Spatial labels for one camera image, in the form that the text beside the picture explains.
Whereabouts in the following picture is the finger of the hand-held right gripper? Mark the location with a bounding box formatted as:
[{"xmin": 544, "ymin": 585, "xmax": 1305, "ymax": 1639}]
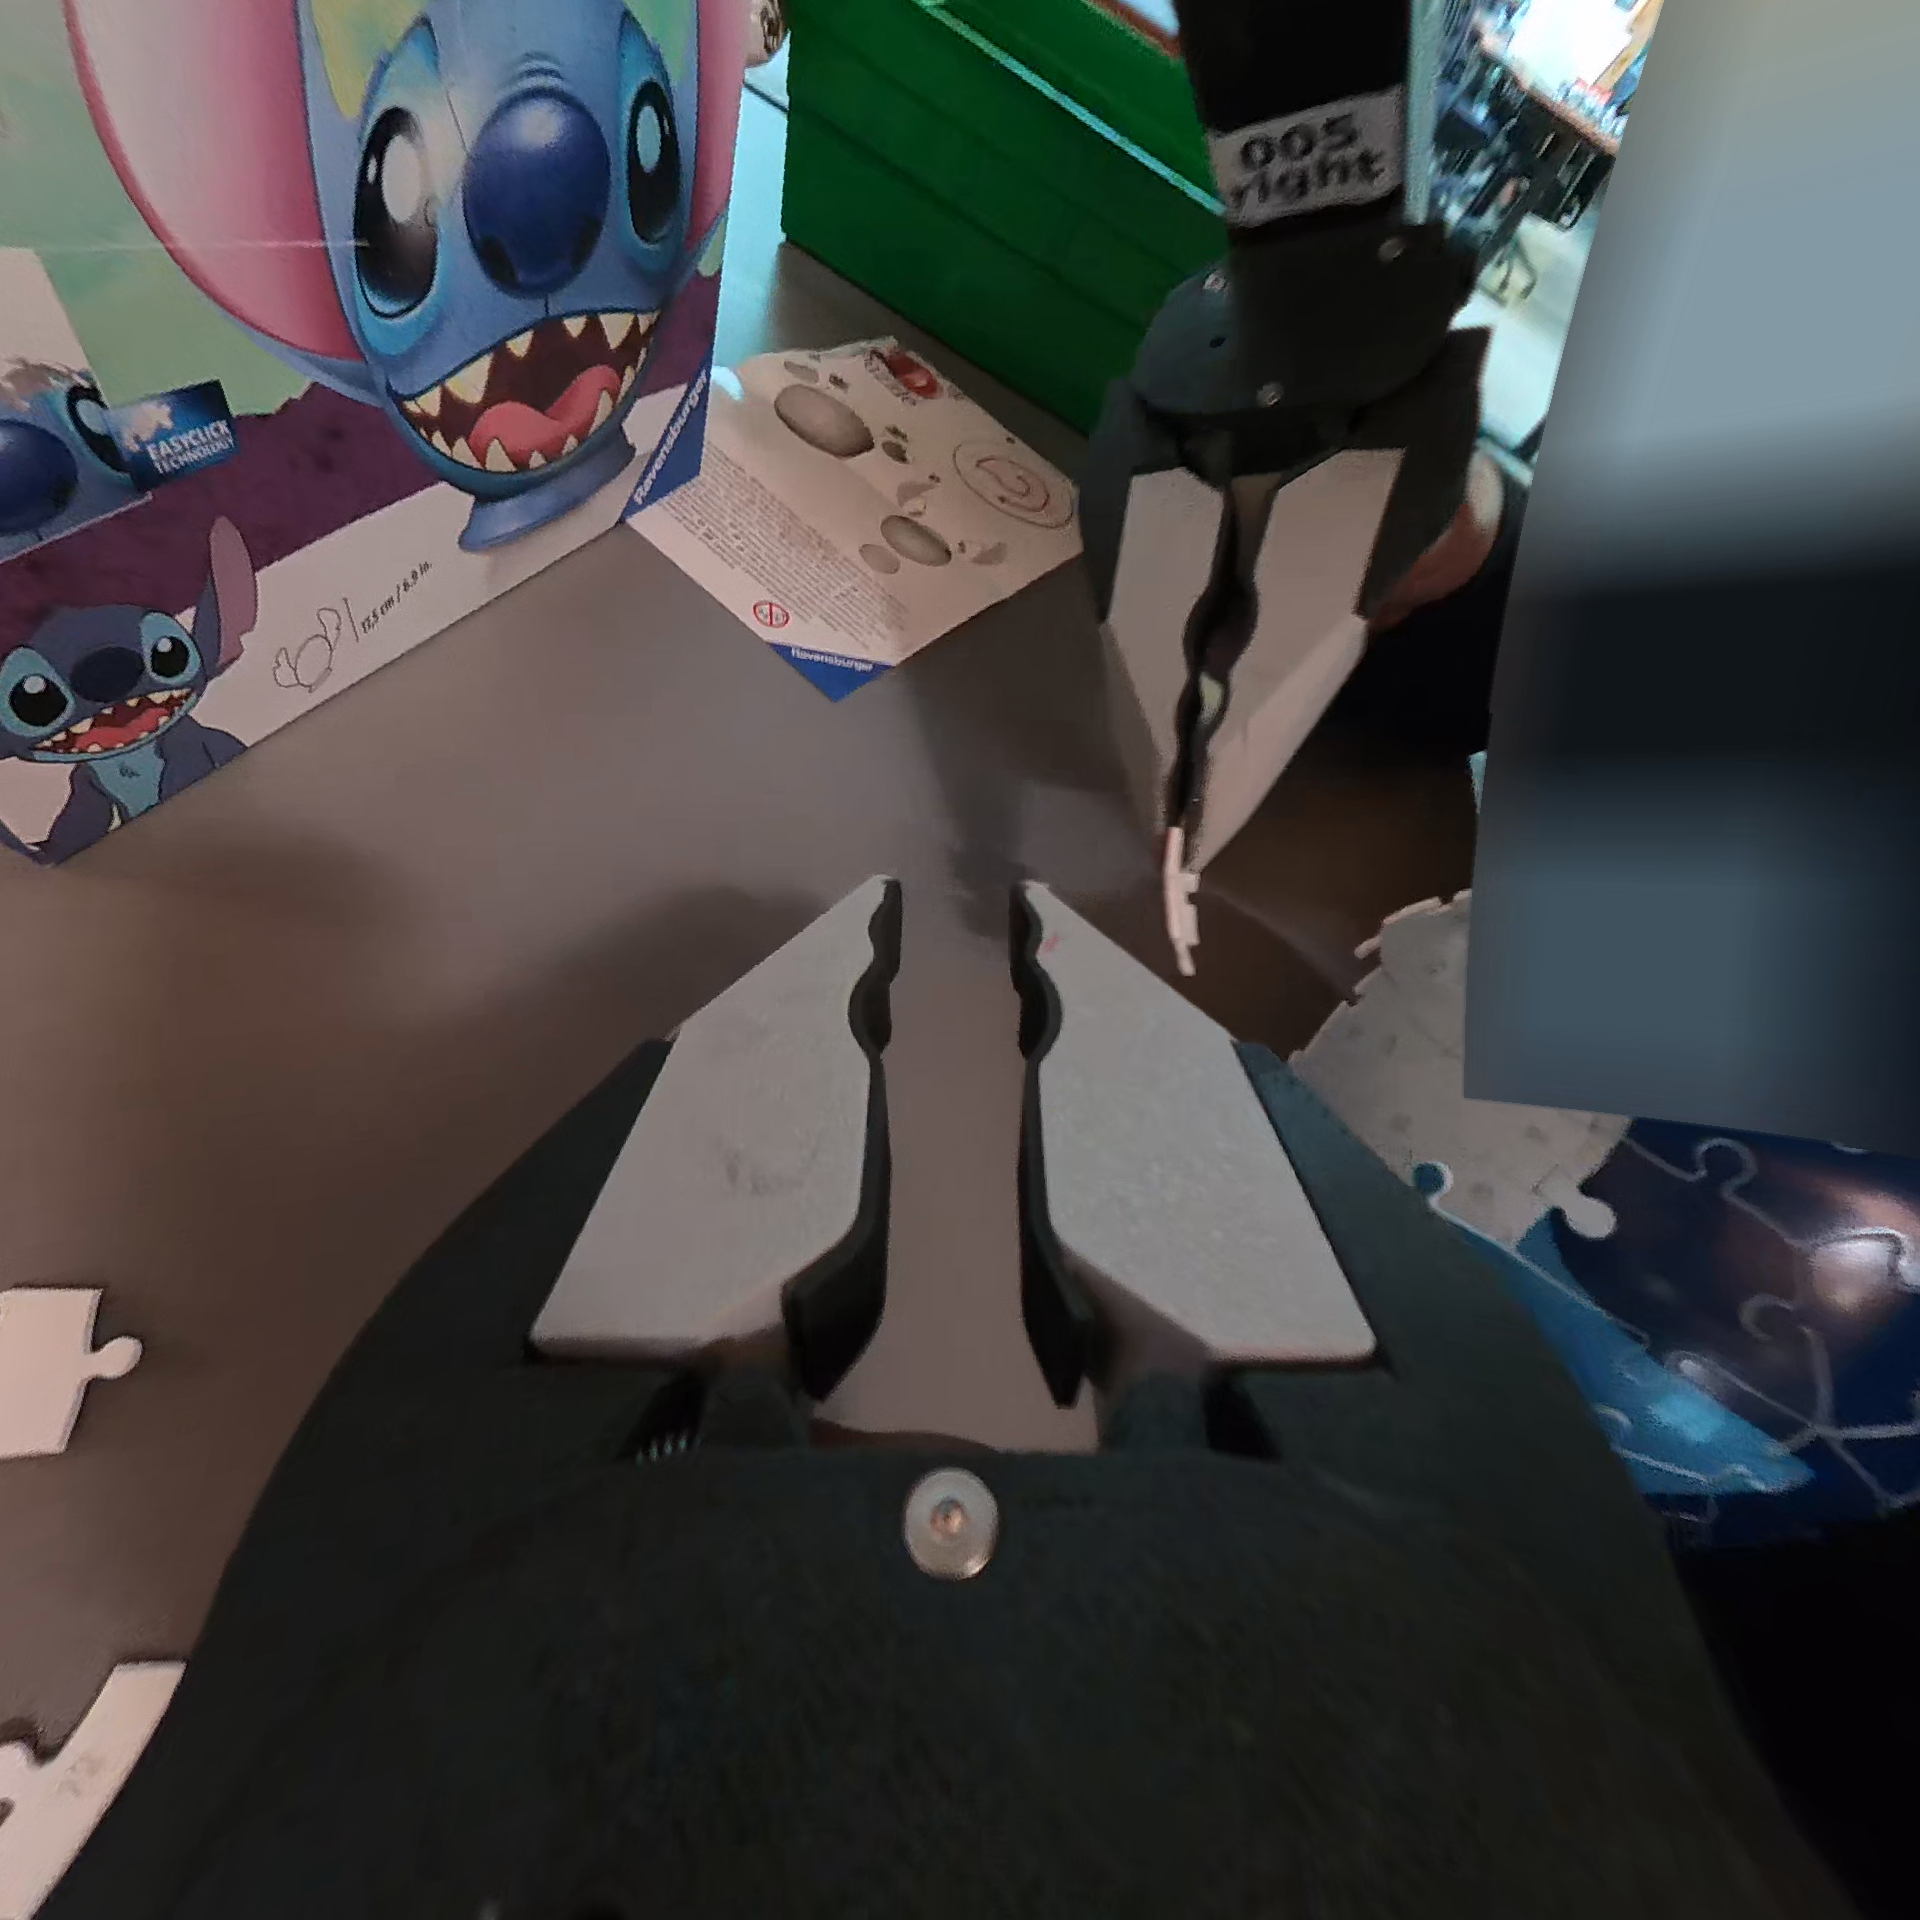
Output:
[
  {"xmin": 1104, "ymin": 466, "xmax": 1238, "ymax": 826},
  {"xmin": 1182, "ymin": 447, "xmax": 1405, "ymax": 877}
]

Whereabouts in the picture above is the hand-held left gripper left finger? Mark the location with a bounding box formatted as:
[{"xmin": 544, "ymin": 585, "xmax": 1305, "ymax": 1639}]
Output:
[{"xmin": 529, "ymin": 877, "xmax": 906, "ymax": 1407}]

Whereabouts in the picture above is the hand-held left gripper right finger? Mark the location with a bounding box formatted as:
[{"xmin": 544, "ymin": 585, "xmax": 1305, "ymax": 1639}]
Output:
[{"xmin": 1006, "ymin": 880, "xmax": 1380, "ymax": 1411}]

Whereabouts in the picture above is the white puzzle piece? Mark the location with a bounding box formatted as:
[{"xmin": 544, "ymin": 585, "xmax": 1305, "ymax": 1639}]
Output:
[
  {"xmin": 0, "ymin": 1658, "xmax": 191, "ymax": 1888},
  {"xmin": 0, "ymin": 1281, "xmax": 148, "ymax": 1460},
  {"xmin": 1157, "ymin": 821, "xmax": 1205, "ymax": 980}
]

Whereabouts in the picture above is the blue puzzle ball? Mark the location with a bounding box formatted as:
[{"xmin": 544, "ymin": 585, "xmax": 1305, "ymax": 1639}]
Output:
[{"xmin": 1292, "ymin": 891, "xmax": 1920, "ymax": 1501}]

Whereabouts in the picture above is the person's right forearm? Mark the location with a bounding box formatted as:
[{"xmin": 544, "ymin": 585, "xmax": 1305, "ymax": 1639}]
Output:
[{"xmin": 1356, "ymin": 592, "xmax": 1501, "ymax": 769}]

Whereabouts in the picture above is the cartoon printed puzzle box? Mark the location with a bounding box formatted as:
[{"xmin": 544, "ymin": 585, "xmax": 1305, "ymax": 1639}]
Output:
[{"xmin": 0, "ymin": 0, "xmax": 745, "ymax": 872}]

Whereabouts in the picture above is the person's right hand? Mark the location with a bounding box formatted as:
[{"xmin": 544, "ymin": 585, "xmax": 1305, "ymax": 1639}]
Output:
[{"xmin": 1368, "ymin": 447, "xmax": 1516, "ymax": 631}]

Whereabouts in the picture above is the white instruction leaflet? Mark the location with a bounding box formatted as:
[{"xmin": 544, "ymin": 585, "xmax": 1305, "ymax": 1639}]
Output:
[{"xmin": 618, "ymin": 336, "xmax": 1084, "ymax": 707}]

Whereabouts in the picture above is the green plastic bin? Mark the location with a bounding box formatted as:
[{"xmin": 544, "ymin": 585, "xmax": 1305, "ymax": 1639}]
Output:
[{"xmin": 780, "ymin": 0, "xmax": 1249, "ymax": 442}]

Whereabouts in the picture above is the person's dark clothed torso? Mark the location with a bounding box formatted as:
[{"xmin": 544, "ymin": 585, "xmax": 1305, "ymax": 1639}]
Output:
[{"xmin": 1636, "ymin": 1485, "xmax": 1920, "ymax": 1920}]

